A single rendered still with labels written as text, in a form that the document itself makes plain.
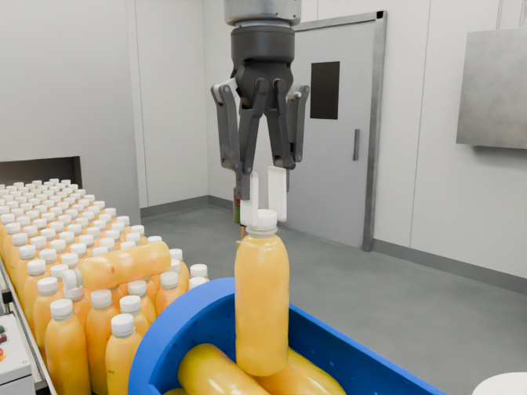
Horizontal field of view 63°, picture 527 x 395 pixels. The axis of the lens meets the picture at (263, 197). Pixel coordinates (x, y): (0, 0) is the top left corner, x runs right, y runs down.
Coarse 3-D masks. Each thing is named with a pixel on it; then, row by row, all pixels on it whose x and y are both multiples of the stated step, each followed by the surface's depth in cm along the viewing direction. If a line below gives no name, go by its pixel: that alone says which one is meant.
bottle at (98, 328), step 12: (96, 312) 87; (108, 312) 87; (96, 324) 86; (108, 324) 87; (96, 336) 86; (108, 336) 87; (96, 348) 87; (96, 360) 88; (96, 372) 88; (96, 384) 89
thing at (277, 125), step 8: (280, 80) 50; (280, 88) 51; (280, 96) 51; (280, 104) 51; (264, 112) 54; (272, 112) 53; (280, 112) 52; (272, 120) 53; (280, 120) 52; (272, 128) 54; (280, 128) 53; (272, 136) 54; (280, 136) 53; (288, 136) 54; (272, 144) 55; (280, 144) 54; (288, 144) 54; (272, 152) 55; (280, 152) 54; (288, 152) 54; (288, 160) 54; (288, 168) 54
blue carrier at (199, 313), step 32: (192, 288) 64; (224, 288) 63; (160, 320) 61; (192, 320) 59; (224, 320) 69; (160, 352) 57; (224, 352) 70; (320, 352) 69; (352, 352) 60; (128, 384) 61; (160, 384) 64; (352, 384) 64; (384, 384) 58; (416, 384) 48
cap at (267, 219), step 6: (258, 210) 57; (264, 210) 57; (270, 210) 57; (258, 216) 54; (264, 216) 54; (270, 216) 54; (276, 216) 55; (258, 222) 54; (264, 222) 54; (270, 222) 54; (276, 222) 55; (252, 228) 55; (258, 228) 54; (264, 228) 54; (270, 228) 54
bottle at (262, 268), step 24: (264, 240) 54; (240, 264) 55; (264, 264) 54; (288, 264) 56; (240, 288) 55; (264, 288) 54; (288, 288) 57; (240, 312) 56; (264, 312) 55; (288, 312) 58; (240, 336) 57; (264, 336) 56; (240, 360) 58; (264, 360) 56
